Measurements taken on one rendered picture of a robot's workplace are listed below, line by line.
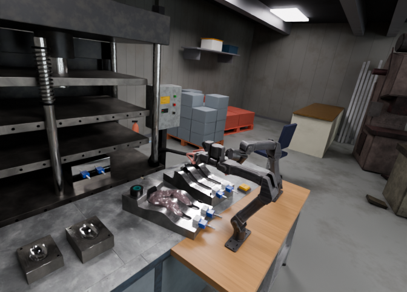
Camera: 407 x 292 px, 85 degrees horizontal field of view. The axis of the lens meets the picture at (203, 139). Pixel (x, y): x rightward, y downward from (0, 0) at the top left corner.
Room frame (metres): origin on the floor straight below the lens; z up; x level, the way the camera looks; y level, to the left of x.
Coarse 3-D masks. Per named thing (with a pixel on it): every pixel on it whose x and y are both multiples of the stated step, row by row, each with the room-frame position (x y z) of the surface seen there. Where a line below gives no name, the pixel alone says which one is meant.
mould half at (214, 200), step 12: (180, 168) 1.52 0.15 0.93; (192, 168) 1.54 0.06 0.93; (204, 168) 1.59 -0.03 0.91; (168, 180) 1.51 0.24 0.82; (180, 180) 1.43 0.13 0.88; (204, 180) 1.47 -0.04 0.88; (216, 180) 1.48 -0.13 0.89; (192, 192) 1.35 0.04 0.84; (204, 192) 1.29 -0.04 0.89; (228, 192) 1.39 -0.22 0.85; (216, 204) 1.29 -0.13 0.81
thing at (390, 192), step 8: (400, 144) 3.14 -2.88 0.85; (400, 152) 3.02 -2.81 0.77; (400, 160) 2.99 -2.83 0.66; (392, 168) 3.10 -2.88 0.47; (400, 168) 2.90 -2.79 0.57; (392, 176) 3.01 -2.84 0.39; (400, 176) 2.82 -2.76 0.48; (392, 184) 2.92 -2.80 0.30; (400, 184) 2.74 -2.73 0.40; (384, 192) 3.06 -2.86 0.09; (392, 192) 2.84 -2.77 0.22; (400, 192) 2.66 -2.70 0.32; (368, 200) 2.81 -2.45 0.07; (376, 200) 2.83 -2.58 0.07; (392, 200) 2.76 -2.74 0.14; (400, 200) 2.59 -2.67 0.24; (384, 208) 2.73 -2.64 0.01; (392, 208) 2.67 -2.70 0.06; (400, 208) 2.56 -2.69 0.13
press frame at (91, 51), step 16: (0, 32) 1.71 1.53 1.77; (16, 32) 1.78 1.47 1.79; (0, 48) 1.70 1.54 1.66; (16, 48) 1.77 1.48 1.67; (32, 48) 1.85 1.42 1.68; (80, 48) 2.12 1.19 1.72; (96, 48) 2.23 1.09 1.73; (0, 64) 1.73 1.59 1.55; (16, 64) 1.80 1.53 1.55; (32, 64) 1.88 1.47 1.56; (80, 64) 2.17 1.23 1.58; (96, 64) 2.28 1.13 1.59; (0, 96) 1.70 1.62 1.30; (16, 96) 1.78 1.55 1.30; (32, 96) 1.86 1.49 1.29; (64, 96) 2.04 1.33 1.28
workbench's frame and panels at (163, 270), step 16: (160, 256) 0.84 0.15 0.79; (144, 272) 0.76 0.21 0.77; (160, 272) 0.90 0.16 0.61; (176, 272) 1.00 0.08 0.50; (192, 272) 1.12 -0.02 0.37; (128, 288) 0.76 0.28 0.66; (144, 288) 0.83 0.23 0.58; (160, 288) 0.91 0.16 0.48; (176, 288) 1.01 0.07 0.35; (192, 288) 1.13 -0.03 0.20
